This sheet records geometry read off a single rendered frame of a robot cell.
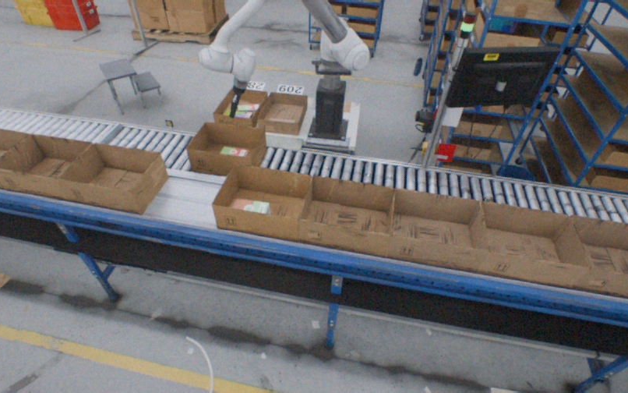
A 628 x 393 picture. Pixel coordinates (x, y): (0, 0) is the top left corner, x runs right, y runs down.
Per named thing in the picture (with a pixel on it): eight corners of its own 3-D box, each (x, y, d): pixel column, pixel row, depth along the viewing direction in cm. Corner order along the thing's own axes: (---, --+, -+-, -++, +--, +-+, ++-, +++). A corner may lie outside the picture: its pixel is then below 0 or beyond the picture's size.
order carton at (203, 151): (267, 150, 234) (266, 129, 223) (254, 180, 214) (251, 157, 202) (209, 143, 239) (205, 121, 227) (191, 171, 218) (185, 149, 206)
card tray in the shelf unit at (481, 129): (449, 104, 285) (453, 93, 278) (488, 109, 282) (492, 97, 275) (454, 132, 256) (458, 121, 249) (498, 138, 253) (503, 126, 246)
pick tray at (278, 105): (308, 107, 274) (308, 95, 267) (298, 136, 247) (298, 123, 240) (271, 103, 277) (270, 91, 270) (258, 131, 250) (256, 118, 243)
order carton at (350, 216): (389, 212, 180) (395, 187, 168) (385, 260, 159) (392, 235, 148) (311, 200, 185) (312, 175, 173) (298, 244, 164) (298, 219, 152)
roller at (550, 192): (544, 192, 221) (552, 191, 219) (568, 260, 185) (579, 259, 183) (545, 186, 218) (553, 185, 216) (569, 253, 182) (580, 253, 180)
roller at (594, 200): (587, 199, 218) (597, 197, 216) (621, 268, 182) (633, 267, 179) (587, 193, 215) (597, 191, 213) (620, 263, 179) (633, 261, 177)
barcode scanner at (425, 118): (411, 122, 218) (417, 107, 210) (430, 128, 217) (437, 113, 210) (411, 129, 213) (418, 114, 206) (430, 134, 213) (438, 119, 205)
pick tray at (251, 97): (269, 103, 277) (268, 91, 270) (253, 131, 250) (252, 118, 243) (233, 98, 280) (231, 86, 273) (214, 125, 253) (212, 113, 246)
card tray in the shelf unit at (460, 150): (444, 125, 299) (447, 115, 292) (481, 131, 295) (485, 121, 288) (445, 154, 271) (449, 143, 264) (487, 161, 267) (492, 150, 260)
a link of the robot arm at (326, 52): (338, 49, 226) (341, 12, 211) (353, 61, 215) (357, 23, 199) (315, 53, 221) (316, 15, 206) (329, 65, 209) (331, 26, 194)
